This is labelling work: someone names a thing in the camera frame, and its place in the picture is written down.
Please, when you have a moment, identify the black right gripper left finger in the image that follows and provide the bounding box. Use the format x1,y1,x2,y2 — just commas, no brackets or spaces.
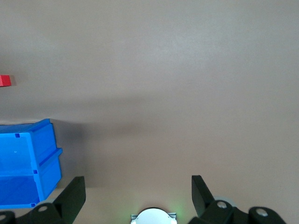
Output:
0,176,86,224

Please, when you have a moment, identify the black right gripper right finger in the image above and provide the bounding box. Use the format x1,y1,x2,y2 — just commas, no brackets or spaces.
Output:
188,175,287,224

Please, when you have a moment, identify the red cube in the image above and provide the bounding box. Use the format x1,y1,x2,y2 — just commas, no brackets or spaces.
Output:
0,75,12,87

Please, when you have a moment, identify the blue plastic storage bin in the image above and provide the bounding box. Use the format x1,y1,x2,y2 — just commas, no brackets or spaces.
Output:
0,118,63,209

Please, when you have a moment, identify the brown table cover mat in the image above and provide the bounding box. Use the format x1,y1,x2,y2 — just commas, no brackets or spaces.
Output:
0,0,299,224

